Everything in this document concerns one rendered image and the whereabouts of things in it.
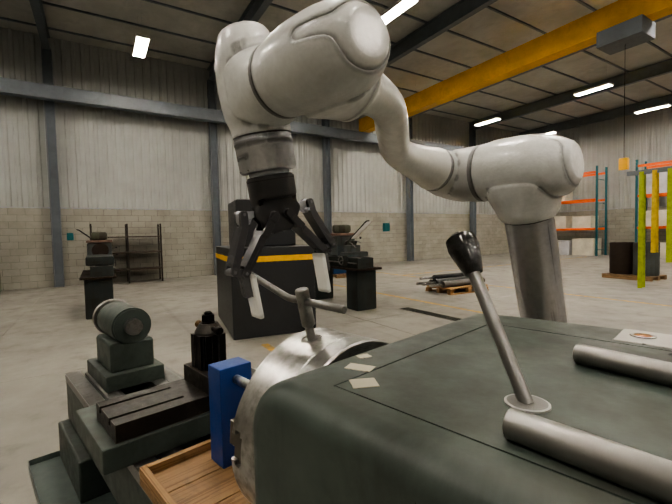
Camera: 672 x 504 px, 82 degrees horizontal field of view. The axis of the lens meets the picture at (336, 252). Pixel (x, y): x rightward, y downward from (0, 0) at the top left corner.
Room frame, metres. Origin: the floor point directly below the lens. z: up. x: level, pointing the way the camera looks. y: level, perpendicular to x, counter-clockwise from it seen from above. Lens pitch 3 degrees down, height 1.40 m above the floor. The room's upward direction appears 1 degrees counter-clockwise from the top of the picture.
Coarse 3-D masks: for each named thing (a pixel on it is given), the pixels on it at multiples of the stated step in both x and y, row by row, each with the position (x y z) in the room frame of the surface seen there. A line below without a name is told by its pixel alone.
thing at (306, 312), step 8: (304, 288) 0.60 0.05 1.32; (296, 296) 0.60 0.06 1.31; (304, 296) 0.60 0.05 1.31; (304, 304) 0.60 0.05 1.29; (304, 312) 0.60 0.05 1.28; (312, 312) 0.61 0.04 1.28; (304, 320) 0.60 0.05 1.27; (312, 320) 0.61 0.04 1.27; (312, 328) 0.61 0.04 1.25; (312, 336) 0.61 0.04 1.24
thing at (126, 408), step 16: (176, 384) 1.12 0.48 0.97; (112, 400) 1.01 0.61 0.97; (128, 400) 1.02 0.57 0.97; (144, 400) 1.01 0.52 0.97; (160, 400) 1.01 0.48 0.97; (176, 400) 1.01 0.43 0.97; (192, 400) 1.00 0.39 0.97; (208, 400) 1.03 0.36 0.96; (112, 416) 0.92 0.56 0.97; (128, 416) 0.92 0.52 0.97; (144, 416) 0.92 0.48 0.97; (160, 416) 0.94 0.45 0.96; (176, 416) 0.97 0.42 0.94; (192, 416) 1.00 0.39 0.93; (112, 432) 0.89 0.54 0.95; (128, 432) 0.89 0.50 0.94; (144, 432) 0.92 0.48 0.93
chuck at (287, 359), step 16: (304, 336) 0.63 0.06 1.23; (336, 336) 0.62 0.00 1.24; (352, 336) 0.62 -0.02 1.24; (272, 352) 0.61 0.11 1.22; (288, 352) 0.59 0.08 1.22; (304, 352) 0.58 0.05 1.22; (272, 368) 0.58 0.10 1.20; (288, 368) 0.56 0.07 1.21; (256, 384) 0.57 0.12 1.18; (272, 384) 0.55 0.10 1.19; (240, 400) 0.57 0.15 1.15; (256, 400) 0.55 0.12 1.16; (240, 416) 0.56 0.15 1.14; (240, 432) 0.55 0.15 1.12; (240, 464) 0.54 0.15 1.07; (240, 480) 0.55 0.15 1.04
